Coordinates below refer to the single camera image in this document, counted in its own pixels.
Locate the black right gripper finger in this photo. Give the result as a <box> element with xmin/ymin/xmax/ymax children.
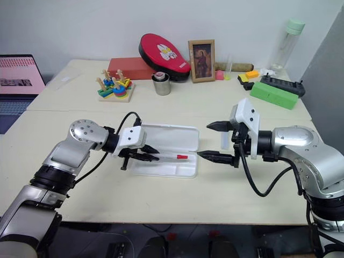
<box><xmin>206</xmin><ymin>120</ymin><xmax>233</xmax><ymax>133</ymax></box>
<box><xmin>196</xmin><ymin>150</ymin><xmax>235</xmax><ymax>166</ymax></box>

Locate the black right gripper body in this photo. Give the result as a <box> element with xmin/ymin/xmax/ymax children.
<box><xmin>231</xmin><ymin>122</ymin><xmax>252</xmax><ymax>169</ymax></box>

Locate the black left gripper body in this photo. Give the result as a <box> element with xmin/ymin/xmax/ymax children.
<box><xmin>118</xmin><ymin>147</ymin><xmax>144</xmax><ymax>171</ymax></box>

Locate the red capped test tube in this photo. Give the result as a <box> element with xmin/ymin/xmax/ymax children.
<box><xmin>157</xmin><ymin>154</ymin><xmax>189</xmax><ymax>163</ymax></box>

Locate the clear plastic tray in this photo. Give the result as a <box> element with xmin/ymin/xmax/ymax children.
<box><xmin>127</xmin><ymin>123</ymin><xmax>200</xmax><ymax>180</ymax></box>

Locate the yellow black sponge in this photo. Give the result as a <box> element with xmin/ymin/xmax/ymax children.
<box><xmin>236</xmin><ymin>73</ymin><xmax>255</xmax><ymax>91</ymax></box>

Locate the green rectangular block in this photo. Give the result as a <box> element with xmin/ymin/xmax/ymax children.
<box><xmin>249</xmin><ymin>81</ymin><xmax>299</xmax><ymax>110</ymax></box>

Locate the clear plastic tube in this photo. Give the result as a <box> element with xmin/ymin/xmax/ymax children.
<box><xmin>224</xmin><ymin>54</ymin><xmax>234</xmax><ymax>78</ymax></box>

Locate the brown wooden roll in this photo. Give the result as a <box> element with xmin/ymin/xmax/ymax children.
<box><xmin>214</xmin><ymin>62</ymin><xmax>255</xmax><ymax>73</ymax></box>

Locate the metal cup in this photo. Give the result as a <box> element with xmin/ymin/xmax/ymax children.
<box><xmin>150</xmin><ymin>72</ymin><xmax>172</xmax><ymax>96</ymax></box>

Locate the wooden colourful stacking toy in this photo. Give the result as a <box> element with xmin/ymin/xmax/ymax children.
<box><xmin>96</xmin><ymin>69</ymin><xmax>136</xmax><ymax>103</ymax></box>

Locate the black power strip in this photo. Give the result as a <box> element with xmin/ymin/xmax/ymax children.
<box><xmin>259</xmin><ymin>75</ymin><xmax>306</xmax><ymax>98</ymax></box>

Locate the red rectangular box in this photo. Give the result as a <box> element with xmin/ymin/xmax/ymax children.
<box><xmin>107</xmin><ymin>56</ymin><xmax>157</xmax><ymax>81</ymax></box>

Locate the dark rounded shape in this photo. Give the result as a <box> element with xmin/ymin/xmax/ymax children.
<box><xmin>144</xmin><ymin>235</ymin><xmax>169</xmax><ymax>258</ymax></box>
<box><xmin>209</xmin><ymin>239</ymin><xmax>239</xmax><ymax>258</ymax></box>

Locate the red black boxing pad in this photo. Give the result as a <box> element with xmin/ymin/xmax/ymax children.
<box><xmin>138</xmin><ymin>33</ymin><xmax>192</xmax><ymax>83</ymax></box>

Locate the clear plastic sleeve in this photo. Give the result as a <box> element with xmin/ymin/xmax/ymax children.
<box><xmin>52</xmin><ymin>68</ymin><xmax>83</xmax><ymax>92</ymax></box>

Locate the grey partition panel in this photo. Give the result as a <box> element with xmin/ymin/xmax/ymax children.
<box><xmin>299</xmin><ymin>7</ymin><xmax>344</xmax><ymax>151</ymax></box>

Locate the clear bottle green lid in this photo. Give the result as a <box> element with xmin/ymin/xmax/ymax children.
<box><xmin>270</xmin><ymin>18</ymin><xmax>306</xmax><ymax>74</ymax></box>

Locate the open laptop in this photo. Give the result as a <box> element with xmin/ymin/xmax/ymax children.
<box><xmin>0</xmin><ymin>54</ymin><xmax>47</xmax><ymax>135</ymax></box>

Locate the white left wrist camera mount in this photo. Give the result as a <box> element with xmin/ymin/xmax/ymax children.
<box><xmin>112</xmin><ymin>126</ymin><xmax>147</xmax><ymax>158</ymax></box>

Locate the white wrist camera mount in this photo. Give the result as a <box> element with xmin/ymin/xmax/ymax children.
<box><xmin>229</xmin><ymin>98</ymin><xmax>262</xmax><ymax>160</ymax></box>
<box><xmin>112</xmin><ymin>126</ymin><xmax>147</xmax><ymax>158</ymax></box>

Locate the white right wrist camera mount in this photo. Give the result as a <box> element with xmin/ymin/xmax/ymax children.
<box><xmin>229</xmin><ymin>98</ymin><xmax>262</xmax><ymax>160</ymax></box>

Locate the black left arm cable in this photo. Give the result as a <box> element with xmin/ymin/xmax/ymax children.
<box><xmin>71</xmin><ymin>112</ymin><xmax>142</xmax><ymax>186</ymax></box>

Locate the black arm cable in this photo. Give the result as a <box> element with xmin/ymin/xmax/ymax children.
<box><xmin>238</xmin><ymin>144</ymin><xmax>302</xmax><ymax>198</ymax></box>
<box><xmin>71</xmin><ymin>112</ymin><xmax>142</xmax><ymax>186</ymax></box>

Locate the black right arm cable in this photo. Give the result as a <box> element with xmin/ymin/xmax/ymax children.
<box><xmin>238</xmin><ymin>144</ymin><xmax>302</xmax><ymax>198</ymax></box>

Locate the wooden picture frame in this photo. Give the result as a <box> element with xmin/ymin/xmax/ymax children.
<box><xmin>188</xmin><ymin>39</ymin><xmax>217</xmax><ymax>84</ymax></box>

